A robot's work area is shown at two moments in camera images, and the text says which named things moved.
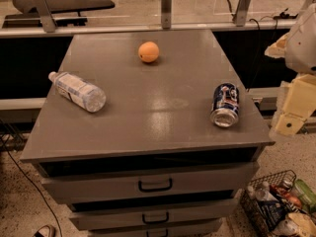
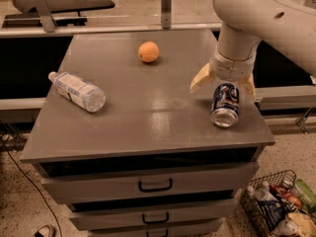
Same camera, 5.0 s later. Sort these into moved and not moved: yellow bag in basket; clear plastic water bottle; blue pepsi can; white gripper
Moved: white gripper
Not moved: clear plastic water bottle; yellow bag in basket; blue pepsi can
